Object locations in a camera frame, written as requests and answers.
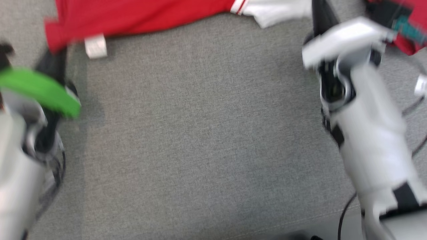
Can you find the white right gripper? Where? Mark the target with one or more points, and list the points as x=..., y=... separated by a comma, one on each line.
x=343, y=41

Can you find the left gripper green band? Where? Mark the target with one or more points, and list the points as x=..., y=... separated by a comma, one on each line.
x=40, y=88

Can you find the red garment with white trim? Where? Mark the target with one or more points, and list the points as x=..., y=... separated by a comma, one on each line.
x=133, y=16

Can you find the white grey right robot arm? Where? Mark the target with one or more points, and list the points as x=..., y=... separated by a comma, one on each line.
x=373, y=133

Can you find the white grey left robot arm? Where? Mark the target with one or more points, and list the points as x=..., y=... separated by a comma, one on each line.
x=16, y=173

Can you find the red cloth item teal print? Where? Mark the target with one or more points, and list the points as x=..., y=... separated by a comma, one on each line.
x=417, y=10

